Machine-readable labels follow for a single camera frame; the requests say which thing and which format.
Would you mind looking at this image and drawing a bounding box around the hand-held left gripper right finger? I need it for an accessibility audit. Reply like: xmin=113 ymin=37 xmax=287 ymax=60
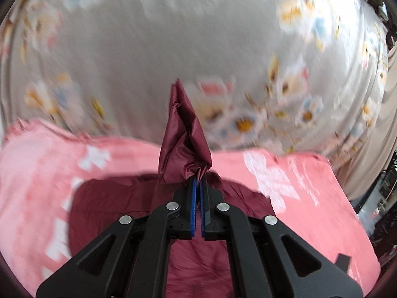
xmin=199 ymin=178 xmax=363 ymax=298

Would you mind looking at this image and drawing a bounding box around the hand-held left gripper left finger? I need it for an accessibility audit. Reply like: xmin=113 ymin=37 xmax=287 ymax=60
xmin=35 ymin=176 xmax=199 ymax=298

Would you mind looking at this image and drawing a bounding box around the maroon puffer jacket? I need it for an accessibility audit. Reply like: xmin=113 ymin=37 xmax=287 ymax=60
xmin=69 ymin=78 xmax=276 ymax=298

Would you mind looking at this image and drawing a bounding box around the pink blanket with white bows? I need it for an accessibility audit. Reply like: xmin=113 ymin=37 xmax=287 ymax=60
xmin=0 ymin=118 xmax=381 ymax=298

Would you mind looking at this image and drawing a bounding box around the grey floral bed sheet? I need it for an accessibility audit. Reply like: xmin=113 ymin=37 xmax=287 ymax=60
xmin=0 ymin=0 xmax=390 ymax=159

